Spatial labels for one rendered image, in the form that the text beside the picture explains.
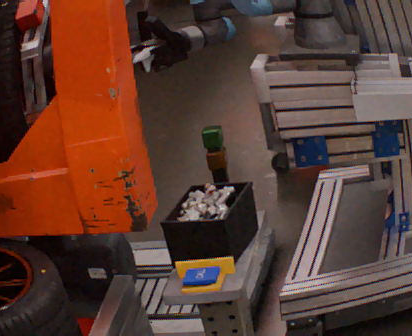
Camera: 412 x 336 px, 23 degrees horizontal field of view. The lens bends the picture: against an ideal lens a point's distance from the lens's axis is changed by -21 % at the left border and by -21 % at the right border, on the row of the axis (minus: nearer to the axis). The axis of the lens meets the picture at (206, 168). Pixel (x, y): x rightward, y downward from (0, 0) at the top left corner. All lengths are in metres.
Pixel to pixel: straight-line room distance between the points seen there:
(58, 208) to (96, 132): 0.22
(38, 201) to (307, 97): 0.69
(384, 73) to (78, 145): 0.77
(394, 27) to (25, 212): 1.13
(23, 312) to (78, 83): 0.60
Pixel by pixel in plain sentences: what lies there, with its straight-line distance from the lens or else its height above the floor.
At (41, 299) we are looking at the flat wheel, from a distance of 2.40.
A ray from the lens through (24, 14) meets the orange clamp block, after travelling 2.83.
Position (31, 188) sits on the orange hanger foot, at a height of 0.65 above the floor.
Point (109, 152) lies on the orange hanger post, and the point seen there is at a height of 0.71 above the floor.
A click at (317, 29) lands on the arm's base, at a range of 2.70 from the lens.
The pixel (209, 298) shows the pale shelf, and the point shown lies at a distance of 2.44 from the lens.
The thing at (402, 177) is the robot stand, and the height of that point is 0.38.
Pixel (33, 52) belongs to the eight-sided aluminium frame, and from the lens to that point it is 2.85.
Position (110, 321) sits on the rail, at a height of 0.39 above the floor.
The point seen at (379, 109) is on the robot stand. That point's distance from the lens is 2.62.
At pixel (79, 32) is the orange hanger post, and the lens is 2.51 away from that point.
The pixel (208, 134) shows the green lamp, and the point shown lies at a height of 0.65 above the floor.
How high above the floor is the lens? 1.49
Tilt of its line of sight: 19 degrees down
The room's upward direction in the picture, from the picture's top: 11 degrees counter-clockwise
